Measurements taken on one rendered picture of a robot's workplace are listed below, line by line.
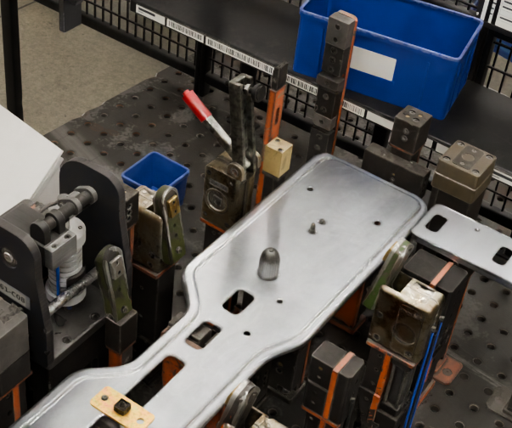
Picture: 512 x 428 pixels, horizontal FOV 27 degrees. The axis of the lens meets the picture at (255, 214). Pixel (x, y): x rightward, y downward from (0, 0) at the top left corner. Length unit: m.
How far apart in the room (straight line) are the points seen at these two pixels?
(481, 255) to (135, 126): 0.96
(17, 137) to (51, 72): 1.98
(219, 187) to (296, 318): 0.29
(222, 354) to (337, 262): 0.27
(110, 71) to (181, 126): 1.46
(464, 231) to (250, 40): 0.60
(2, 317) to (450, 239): 0.73
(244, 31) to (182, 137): 0.36
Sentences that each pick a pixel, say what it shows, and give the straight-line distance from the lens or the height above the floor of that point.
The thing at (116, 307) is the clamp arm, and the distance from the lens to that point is 1.53.
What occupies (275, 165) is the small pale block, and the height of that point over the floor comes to 1.04.
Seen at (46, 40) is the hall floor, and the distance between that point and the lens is 4.02.
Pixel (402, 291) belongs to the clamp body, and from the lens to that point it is 1.56.
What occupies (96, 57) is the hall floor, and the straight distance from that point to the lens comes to 3.92.
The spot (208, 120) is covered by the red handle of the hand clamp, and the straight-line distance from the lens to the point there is 1.71.
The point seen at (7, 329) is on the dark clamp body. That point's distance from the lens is 1.42.
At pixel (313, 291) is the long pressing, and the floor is 1.00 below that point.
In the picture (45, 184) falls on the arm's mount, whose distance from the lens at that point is 1.82.
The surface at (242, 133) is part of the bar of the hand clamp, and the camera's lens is 1.66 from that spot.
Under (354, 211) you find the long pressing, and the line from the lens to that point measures 1.75.
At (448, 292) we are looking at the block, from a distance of 1.68.
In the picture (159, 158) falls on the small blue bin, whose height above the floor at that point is 0.78.
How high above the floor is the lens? 2.11
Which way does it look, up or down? 40 degrees down
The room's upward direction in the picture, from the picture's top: 7 degrees clockwise
